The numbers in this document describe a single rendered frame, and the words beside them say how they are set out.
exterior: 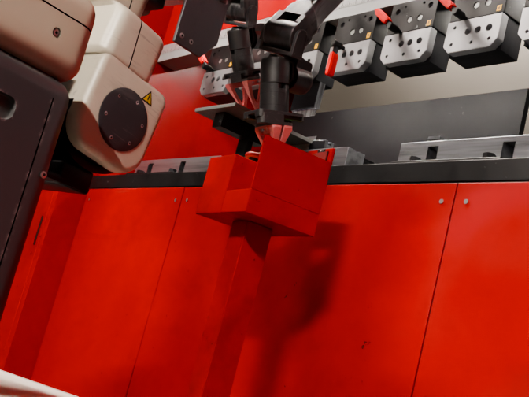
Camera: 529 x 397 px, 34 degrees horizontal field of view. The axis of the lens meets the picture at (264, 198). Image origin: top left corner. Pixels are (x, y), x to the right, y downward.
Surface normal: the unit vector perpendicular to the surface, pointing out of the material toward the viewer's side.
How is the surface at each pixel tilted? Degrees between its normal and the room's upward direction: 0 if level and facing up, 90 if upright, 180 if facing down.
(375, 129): 90
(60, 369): 90
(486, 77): 90
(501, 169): 90
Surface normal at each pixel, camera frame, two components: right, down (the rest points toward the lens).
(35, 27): 0.77, 0.07
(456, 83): -0.59, -0.30
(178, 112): 0.62, 0.00
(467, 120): -0.75, -0.32
